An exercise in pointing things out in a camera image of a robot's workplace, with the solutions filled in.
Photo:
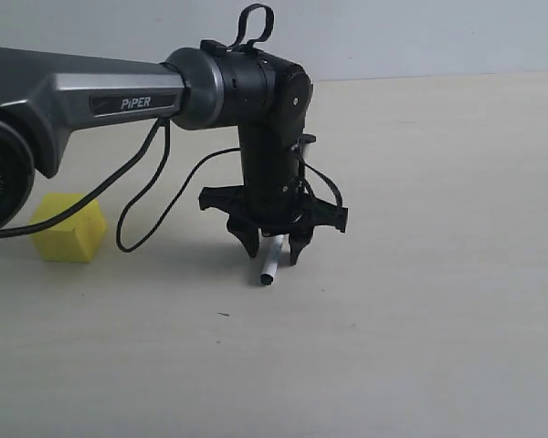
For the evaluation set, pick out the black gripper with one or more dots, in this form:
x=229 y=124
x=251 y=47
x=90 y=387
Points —
x=275 y=196

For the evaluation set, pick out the black and white marker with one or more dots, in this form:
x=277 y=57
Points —
x=271 y=261

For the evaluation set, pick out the yellow foam cube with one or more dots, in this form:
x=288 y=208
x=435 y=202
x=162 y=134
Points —
x=75 y=240

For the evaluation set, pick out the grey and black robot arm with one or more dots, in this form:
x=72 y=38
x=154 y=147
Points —
x=45 y=97

